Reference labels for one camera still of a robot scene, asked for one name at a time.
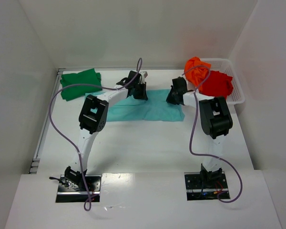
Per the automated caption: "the teal t shirt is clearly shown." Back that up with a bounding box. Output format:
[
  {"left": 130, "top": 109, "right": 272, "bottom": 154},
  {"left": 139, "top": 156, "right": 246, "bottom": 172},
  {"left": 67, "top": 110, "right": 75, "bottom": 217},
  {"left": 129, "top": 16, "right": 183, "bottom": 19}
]
[{"left": 84, "top": 89, "right": 185, "bottom": 123}]

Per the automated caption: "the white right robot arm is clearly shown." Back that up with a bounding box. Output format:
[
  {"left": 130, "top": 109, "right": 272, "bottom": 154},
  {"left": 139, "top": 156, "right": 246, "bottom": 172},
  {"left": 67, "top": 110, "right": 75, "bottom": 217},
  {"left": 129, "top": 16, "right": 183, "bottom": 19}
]
[{"left": 166, "top": 77, "right": 233, "bottom": 176}]

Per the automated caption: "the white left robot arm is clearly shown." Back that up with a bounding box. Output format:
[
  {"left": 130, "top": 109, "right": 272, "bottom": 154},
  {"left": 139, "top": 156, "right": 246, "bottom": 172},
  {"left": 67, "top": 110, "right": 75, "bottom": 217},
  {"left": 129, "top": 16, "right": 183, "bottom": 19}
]
[{"left": 64, "top": 71, "right": 148, "bottom": 190}]

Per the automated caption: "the orange t shirt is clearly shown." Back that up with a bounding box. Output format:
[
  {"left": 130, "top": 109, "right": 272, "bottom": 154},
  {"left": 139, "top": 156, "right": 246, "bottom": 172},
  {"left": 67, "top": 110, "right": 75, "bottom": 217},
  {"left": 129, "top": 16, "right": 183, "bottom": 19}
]
[{"left": 184, "top": 57, "right": 212, "bottom": 95}]

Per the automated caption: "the red t shirt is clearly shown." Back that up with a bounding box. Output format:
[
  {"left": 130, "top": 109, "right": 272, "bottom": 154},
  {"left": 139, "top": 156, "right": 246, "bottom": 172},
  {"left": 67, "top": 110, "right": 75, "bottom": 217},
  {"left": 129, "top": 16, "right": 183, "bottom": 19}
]
[{"left": 199, "top": 71, "right": 234, "bottom": 99}]

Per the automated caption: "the green folded t shirt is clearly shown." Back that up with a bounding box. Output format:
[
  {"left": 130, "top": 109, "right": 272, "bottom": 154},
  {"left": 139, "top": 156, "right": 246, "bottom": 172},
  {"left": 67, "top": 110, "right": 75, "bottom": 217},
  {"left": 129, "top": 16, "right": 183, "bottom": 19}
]
[{"left": 60, "top": 69, "right": 102, "bottom": 101}]

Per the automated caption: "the white plastic basket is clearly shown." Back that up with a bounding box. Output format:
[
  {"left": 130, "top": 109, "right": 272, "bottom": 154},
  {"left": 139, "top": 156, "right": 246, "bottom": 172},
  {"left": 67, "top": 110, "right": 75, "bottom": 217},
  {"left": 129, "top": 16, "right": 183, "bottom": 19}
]
[{"left": 202, "top": 58, "right": 245, "bottom": 105}]

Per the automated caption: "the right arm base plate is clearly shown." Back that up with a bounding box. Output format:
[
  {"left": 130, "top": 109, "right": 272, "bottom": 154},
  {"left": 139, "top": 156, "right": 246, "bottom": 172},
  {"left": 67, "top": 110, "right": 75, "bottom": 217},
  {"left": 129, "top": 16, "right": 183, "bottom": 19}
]
[{"left": 184, "top": 172, "right": 230, "bottom": 201}]

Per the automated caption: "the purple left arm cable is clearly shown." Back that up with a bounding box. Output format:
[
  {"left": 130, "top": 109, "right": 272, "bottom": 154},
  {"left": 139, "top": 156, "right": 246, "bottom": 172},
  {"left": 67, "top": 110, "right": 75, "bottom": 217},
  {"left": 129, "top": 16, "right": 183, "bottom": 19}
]
[{"left": 49, "top": 57, "right": 143, "bottom": 212}]

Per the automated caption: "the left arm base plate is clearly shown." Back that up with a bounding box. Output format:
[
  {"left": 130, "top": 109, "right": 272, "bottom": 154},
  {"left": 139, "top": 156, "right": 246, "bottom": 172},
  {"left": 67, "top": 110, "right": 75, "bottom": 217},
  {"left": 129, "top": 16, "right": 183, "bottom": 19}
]
[{"left": 52, "top": 175, "right": 102, "bottom": 203}]

